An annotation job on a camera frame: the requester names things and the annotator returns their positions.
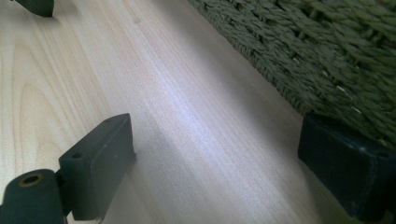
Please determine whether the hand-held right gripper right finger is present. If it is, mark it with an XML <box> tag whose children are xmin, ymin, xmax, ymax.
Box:
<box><xmin>297</xmin><ymin>113</ymin><xmax>396</xmax><ymax>222</ymax></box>

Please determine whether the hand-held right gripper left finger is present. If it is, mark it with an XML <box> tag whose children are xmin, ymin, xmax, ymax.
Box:
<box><xmin>58</xmin><ymin>113</ymin><xmax>137</xmax><ymax>222</ymax></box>

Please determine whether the green woven basket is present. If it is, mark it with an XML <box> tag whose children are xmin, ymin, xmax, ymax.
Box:
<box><xmin>187</xmin><ymin>0</ymin><xmax>396</xmax><ymax>152</ymax></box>

